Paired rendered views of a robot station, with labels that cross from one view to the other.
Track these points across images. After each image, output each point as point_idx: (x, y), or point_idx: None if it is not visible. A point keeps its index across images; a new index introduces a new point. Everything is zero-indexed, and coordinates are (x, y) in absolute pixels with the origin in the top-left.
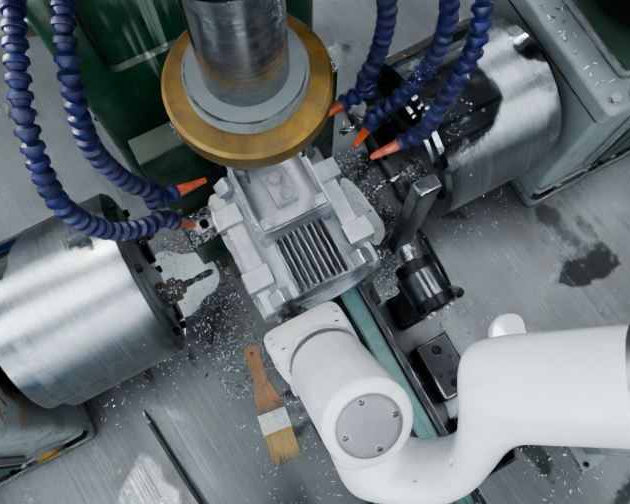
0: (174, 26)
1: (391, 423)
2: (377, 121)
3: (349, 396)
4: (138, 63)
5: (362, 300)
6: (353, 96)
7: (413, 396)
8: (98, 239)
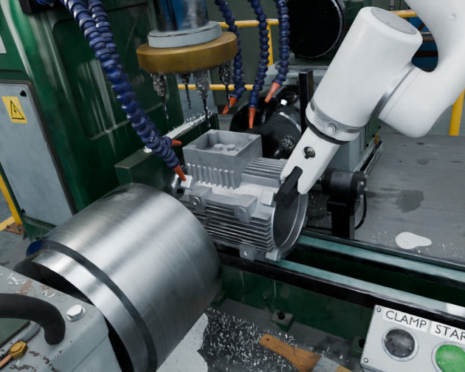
0: (118, 111)
1: (402, 20)
2: (256, 97)
3: (367, 8)
4: (102, 135)
5: (314, 238)
6: (236, 90)
7: (398, 257)
8: (125, 187)
